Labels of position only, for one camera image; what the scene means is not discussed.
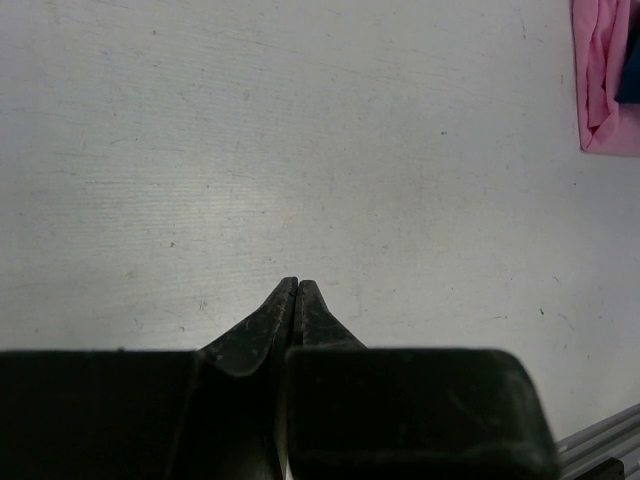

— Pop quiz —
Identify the folded pink t shirt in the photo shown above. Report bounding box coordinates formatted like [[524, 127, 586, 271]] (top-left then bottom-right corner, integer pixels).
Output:
[[570, 1, 639, 157]]

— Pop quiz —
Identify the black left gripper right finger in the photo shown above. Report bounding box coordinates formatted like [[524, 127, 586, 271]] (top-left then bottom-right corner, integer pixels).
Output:
[[294, 280, 366, 349]]

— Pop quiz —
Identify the dark blue t shirt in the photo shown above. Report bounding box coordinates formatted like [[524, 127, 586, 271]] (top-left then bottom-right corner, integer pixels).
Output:
[[615, 29, 640, 105]]

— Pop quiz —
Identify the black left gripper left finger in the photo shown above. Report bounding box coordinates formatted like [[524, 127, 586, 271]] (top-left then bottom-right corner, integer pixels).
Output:
[[197, 277, 298, 479]]

